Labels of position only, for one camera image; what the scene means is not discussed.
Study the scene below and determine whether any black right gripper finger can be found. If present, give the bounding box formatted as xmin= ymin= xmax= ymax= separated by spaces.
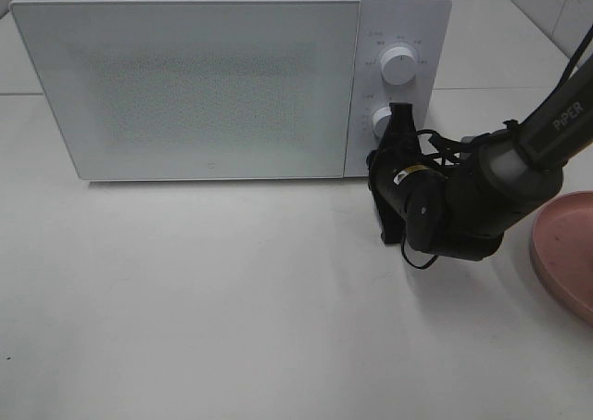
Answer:
xmin=380 ymin=103 xmax=420 ymax=149

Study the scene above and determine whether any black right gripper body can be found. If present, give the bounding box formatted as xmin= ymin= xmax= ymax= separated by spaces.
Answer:
xmin=367 ymin=134 xmax=448 ymax=270

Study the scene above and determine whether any pink round plate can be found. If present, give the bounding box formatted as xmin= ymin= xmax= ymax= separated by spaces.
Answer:
xmin=530 ymin=191 xmax=592 ymax=325

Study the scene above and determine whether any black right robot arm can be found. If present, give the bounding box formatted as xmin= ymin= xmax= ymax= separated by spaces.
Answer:
xmin=367 ymin=61 xmax=592 ymax=261

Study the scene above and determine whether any white lower timer knob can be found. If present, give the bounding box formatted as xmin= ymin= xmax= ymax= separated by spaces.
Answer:
xmin=372 ymin=107 xmax=392 ymax=139

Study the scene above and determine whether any white upper power knob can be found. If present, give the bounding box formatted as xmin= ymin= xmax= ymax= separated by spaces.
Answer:
xmin=379 ymin=43 xmax=418 ymax=86

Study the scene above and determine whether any white microwave oven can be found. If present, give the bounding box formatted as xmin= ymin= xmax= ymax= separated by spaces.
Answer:
xmin=10 ymin=0 xmax=452 ymax=182

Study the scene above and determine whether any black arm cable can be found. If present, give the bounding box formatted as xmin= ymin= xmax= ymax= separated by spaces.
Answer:
xmin=397 ymin=19 xmax=593 ymax=271

